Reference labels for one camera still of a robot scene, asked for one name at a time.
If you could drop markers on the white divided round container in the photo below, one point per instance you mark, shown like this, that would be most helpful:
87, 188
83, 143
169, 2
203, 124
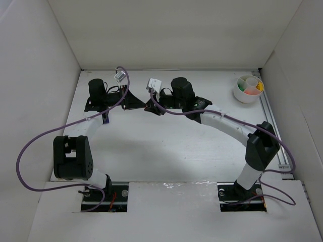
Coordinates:
246, 81

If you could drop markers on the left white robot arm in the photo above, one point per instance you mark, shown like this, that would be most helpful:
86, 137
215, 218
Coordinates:
72, 157

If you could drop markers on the purple lego brick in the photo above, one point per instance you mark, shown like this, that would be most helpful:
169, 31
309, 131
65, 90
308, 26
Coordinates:
105, 118

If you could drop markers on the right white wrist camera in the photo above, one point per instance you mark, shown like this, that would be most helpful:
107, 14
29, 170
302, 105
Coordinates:
155, 86

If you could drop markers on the yellow lego plate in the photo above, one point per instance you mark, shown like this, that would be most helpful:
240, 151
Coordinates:
260, 86

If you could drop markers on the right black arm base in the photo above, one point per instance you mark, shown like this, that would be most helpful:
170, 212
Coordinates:
234, 198

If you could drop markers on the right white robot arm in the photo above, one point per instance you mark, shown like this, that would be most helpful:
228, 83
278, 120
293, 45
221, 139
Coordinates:
260, 141

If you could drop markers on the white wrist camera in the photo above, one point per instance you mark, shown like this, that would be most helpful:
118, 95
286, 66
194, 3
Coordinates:
155, 86
120, 76

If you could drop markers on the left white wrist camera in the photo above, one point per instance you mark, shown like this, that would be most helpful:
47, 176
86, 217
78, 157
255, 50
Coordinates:
120, 76

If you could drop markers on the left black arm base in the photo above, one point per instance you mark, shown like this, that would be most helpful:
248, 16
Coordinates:
116, 201

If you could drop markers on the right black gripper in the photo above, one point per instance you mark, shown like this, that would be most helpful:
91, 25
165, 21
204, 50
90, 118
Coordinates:
158, 103

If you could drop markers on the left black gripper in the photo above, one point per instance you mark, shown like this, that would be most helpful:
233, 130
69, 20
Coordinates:
123, 98

